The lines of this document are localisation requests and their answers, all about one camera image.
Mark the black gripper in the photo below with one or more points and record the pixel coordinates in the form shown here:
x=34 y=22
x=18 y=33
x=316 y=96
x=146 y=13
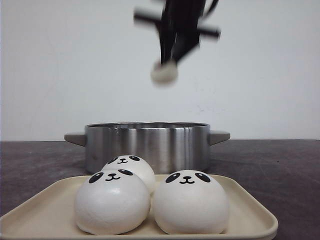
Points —
x=178 y=26

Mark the stainless steel steamer pot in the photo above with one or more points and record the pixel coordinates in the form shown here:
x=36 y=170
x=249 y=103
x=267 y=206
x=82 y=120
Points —
x=166 y=146

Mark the panda bun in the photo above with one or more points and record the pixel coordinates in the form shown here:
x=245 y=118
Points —
x=111 y=202
x=164 y=73
x=190 y=202
x=135 y=164

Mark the beige rectangular tray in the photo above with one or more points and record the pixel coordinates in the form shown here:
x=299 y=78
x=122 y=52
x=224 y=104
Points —
x=49 y=215

